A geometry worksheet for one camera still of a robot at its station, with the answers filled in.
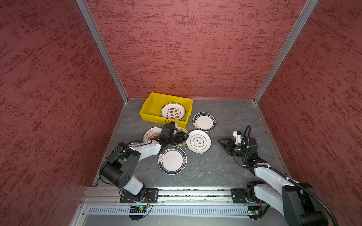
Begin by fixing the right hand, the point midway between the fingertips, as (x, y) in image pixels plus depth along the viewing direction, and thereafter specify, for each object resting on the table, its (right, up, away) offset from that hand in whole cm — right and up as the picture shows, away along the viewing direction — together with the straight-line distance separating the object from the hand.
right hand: (217, 144), depth 84 cm
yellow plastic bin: (-46, +27, +31) cm, 62 cm away
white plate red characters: (-29, +21, +26) cm, 45 cm away
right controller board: (+16, -32, -13) cm, 38 cm away
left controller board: (-43, -30, -13) cm, 54 cm away
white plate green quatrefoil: (-10, -1, +10) cm, 15 cm away
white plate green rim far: (-5, +12, +23) cm, 27 cm away
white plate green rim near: (-28, -10, +2) cm, 30 cm away
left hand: (-19, +2, +6) cm, 20 cm away
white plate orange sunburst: (-44, +5, +14) cm, 47 cm away
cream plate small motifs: (-22, +7, +16) cm, 28 cm away
